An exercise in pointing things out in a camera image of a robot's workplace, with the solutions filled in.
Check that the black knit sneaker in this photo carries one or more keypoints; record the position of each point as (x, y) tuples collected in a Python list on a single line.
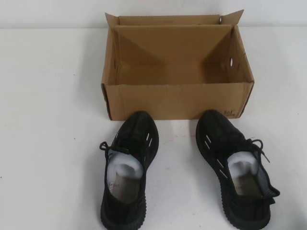
[(134, 124), (216, 124)]

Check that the brown cardboard shoe box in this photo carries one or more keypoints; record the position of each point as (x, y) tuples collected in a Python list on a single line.
[(168, 100)]

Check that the white foam shoe stuffing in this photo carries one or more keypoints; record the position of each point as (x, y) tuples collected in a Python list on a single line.
[(124, 163), (239, 159)]

